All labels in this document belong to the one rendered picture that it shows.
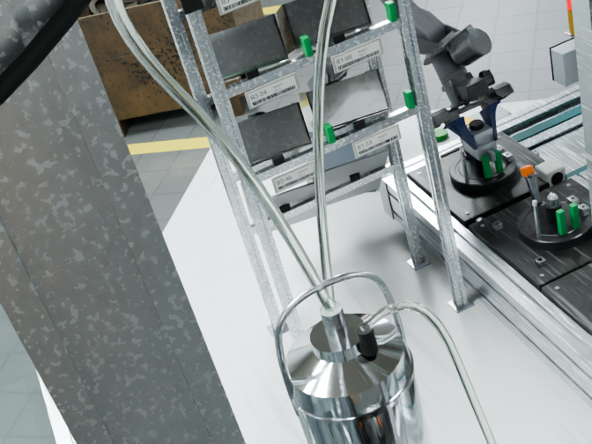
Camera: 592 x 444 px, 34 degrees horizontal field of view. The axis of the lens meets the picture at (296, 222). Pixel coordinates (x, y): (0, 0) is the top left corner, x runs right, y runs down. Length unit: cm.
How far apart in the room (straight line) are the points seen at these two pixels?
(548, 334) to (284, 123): 57
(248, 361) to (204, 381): 134
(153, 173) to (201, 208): 209
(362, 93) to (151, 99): 318
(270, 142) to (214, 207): 81
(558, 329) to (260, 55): 67
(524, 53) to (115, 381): 424
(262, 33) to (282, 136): 18
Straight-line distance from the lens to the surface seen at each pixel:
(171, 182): 439
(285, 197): 179
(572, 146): 223
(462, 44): 196
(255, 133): 163
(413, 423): 106
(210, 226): 235
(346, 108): 166
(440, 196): 176
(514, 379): 176
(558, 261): 181
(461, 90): 196
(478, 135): 199
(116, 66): 474
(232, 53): 156
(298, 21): 159
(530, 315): 173
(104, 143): 49
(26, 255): 52
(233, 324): 203
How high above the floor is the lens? 209
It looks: 33 degrees down
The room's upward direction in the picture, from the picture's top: 17 degrees counter-clockwise
